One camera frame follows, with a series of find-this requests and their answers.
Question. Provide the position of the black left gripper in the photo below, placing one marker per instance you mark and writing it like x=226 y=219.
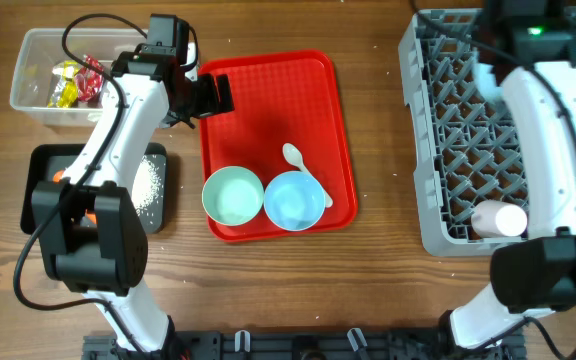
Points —
x=209 y=102

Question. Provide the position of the white rice pile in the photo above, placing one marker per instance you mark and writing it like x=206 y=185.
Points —
x=147 y=193

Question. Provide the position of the red snack wrapper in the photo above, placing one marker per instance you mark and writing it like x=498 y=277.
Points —
x=88 y=82

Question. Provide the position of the mint green bowl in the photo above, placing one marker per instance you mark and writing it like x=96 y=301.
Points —
x=232 y=196

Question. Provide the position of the white plastic spoon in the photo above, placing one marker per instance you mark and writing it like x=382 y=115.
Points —
x=294 y=157

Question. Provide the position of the yellow foil wrapper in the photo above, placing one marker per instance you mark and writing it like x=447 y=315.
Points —
x=64 y=94

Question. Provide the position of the light blue bowl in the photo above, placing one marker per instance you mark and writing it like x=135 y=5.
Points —
x=294 y=201

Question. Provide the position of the orange carrot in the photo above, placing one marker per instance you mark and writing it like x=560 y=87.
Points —
x=58 y=176

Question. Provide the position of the pink plastic cup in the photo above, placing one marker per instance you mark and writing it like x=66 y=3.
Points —
x=492 y=219

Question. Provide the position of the white napkin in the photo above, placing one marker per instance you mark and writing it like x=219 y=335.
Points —
x=95 y=113

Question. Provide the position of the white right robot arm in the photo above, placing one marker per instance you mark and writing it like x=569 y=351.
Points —
x=527 y=59

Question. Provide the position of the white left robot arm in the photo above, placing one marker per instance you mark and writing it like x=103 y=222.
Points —
x=88 y=230

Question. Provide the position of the clear plastic waste bin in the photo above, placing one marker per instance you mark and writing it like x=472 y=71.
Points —
x=41 y=50

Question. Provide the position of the black waste tray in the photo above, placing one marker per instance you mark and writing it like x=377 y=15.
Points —
x=47 y=159

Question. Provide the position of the grey dishwasher rack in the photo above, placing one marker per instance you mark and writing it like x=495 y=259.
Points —
x=467 y=146

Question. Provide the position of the red serving tray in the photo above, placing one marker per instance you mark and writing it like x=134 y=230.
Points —
x=289 y=97

